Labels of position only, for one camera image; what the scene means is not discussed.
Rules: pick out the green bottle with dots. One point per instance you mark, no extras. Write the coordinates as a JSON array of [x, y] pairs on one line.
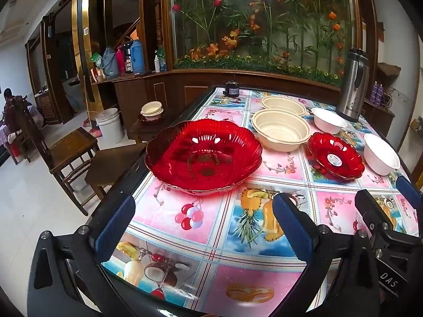
[[162, 60]]

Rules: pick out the beige plastic bowl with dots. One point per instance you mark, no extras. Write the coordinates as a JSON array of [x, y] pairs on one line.
[[284, 103], [281, 132]]

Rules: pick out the purple bottle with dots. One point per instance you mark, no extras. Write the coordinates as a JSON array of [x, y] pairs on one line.
[[380, 93], [374, 92]]

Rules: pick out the red thermos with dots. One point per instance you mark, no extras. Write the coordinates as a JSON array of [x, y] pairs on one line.
[[120, 61]]

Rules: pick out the printed pink blue tablecloth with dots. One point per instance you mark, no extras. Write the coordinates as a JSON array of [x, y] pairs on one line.
[[214, 214]]

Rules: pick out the pink slippers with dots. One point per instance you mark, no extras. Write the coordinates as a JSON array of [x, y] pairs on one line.
[[92, 128]]

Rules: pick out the wooden side stool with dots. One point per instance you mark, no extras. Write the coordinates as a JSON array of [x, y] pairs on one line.
[[145, 130]]

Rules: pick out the wooden hexagonal stool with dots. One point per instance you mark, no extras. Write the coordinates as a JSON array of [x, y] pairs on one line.
[[112, 165]]

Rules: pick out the artificial flower display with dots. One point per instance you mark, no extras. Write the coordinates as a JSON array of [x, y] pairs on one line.
[[264, 23]]

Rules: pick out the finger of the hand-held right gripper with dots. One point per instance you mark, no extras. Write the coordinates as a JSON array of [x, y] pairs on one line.
[[409, 191], [373, 208]]

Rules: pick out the large red scalloped plate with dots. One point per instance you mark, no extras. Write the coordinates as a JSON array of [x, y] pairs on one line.
[[205, 158]]

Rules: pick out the blue-grey kettle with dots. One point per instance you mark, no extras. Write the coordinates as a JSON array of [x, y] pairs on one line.
[[108, 64]]

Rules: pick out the white plastic bucket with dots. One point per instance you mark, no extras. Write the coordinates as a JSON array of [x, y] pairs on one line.
[[110, 127]]

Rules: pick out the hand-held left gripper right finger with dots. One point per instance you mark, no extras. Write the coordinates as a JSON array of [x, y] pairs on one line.
[[292, 228]]

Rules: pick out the small black device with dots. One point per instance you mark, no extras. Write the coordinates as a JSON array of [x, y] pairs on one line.
[[232, 90]]

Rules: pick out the white spray bottle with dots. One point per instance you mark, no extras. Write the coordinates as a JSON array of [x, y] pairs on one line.
[[156, 64]]

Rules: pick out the blue thermos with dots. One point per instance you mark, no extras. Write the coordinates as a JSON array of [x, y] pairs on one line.
[[137, 56]]

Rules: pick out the stacked small beige bowls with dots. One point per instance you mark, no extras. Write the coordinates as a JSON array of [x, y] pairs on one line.
[[152, 108]]

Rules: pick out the wooden display cabinet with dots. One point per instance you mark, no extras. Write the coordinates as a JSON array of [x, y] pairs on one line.
[[185, 86]]

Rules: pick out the stainless steel thermos jug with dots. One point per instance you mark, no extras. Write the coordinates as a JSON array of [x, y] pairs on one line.
[[352, 89]]

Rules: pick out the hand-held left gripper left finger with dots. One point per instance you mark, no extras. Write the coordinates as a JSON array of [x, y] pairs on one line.
[[112, 228]]

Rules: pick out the small red scalloped plate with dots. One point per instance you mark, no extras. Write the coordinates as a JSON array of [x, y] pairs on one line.
[[333, 158]]

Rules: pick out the wooden chair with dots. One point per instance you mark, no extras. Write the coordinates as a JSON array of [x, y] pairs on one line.
[[69, 145]]

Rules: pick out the green packet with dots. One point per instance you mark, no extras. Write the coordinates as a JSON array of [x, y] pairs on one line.
[[95, 60]]

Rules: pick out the white disposable bowl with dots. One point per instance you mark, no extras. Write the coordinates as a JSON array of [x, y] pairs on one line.
[[327, 119], [380, 158]]

